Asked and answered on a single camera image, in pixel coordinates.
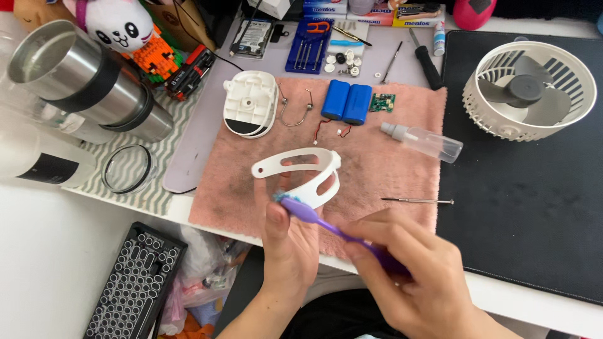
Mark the white bottle black label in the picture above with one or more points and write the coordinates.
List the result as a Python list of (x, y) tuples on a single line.
[(47, 160)]

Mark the purple toothbrush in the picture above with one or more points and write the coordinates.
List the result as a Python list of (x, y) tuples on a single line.
[(329, 228)]

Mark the bare hard drive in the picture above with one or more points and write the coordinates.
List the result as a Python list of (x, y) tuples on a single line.
[(254, 37)]

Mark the blue candy box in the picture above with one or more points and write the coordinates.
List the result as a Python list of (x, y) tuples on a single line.
[(325, 9)]

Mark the black gold tweezers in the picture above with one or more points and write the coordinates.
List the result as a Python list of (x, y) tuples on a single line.
[(351, 35)]

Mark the small silver precision screwdriver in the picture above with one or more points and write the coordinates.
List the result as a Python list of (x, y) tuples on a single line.
[(419, 201)]

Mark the person's right hand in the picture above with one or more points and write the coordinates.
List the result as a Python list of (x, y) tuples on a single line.
[(424, 273)]

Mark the heap of plastic bags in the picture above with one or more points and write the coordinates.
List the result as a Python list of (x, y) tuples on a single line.
[(207, 273)]

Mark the white cat plush toy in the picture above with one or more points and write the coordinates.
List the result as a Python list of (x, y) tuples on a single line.
[(117, 23)]

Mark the white fan cage grey blades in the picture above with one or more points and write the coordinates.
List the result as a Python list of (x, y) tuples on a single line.
[(527, 92)]

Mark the red black tool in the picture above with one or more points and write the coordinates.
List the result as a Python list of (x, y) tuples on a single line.
[(191, 73)]

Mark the clear glass cup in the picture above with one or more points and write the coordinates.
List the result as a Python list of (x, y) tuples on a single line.
[(129, 169)]

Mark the orange brick figure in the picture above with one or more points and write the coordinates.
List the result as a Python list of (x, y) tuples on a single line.
[(158, 59)]

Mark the white fan base housing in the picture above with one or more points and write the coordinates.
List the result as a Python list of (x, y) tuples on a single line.
[(249, 101)]

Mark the black desk mat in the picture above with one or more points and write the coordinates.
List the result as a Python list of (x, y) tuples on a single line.
[(518, 212)]

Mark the pink candy box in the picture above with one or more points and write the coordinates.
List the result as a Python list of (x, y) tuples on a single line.
[(372, 18)]

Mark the stainless steel tumbler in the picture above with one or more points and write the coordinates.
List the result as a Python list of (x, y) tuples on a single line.
[(94, 80)]

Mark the person's black shirt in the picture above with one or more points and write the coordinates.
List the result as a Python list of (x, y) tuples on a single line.
[(339, 320)]

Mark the pink rounded object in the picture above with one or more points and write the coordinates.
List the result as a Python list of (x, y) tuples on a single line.
[(473, 14)]

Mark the person's left hand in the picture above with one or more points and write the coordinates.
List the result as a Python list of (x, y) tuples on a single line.
[(292, 254)]

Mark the pink towel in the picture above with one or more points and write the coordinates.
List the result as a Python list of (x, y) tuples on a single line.
[(381, 169)]

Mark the brown paper bag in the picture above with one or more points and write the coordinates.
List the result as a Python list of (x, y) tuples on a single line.
[(183, 21)]

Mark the person's right fingers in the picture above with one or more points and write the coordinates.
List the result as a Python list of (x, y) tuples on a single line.
[(377, 245)]

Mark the thin metal screwdriver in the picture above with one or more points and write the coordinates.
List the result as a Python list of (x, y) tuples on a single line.
[(392, 61)]

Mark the grey striped placemat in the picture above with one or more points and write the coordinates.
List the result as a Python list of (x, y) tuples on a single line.
[(174, 127)]

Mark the light blue plastic bar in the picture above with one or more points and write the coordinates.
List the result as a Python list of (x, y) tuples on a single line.
[(346, 43)]

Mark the white plastic fan bracket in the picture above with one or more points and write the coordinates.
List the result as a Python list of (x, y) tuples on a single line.
[(301, 156)]

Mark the green circuit board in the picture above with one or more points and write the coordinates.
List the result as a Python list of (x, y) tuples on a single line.
[(382, 102)]

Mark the blue screwdriver set case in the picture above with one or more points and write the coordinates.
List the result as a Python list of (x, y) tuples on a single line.
[(299, 42)]

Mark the orange plastic tool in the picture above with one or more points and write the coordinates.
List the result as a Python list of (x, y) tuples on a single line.
[(318, 27)]

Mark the clear spray bottle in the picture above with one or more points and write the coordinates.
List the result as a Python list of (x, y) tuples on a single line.
[(424, 141)]

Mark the group of small white parts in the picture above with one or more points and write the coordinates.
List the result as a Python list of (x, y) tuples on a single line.
[(348, 61)]

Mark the black round-key keyboard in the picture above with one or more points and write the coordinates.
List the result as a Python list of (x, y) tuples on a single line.
[(136, 282)]

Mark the blue cylindrical battery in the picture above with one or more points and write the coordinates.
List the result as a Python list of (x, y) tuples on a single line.
[(358, 104), (335, 99)]

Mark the yellow candy box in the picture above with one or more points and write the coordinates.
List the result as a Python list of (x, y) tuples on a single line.
[(417, 21)]

